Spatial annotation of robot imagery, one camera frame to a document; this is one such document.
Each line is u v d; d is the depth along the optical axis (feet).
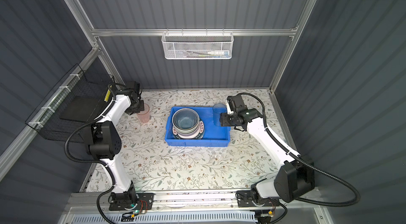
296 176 1.33
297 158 1.37
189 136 2.92
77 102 2.49
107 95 2.70
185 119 3.06
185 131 2.76
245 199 2.41
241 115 1.86
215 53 2.95
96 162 1.80
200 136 2.99
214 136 3.16
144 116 3.22
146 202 2.38
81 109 2.38
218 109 3.13
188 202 2.47
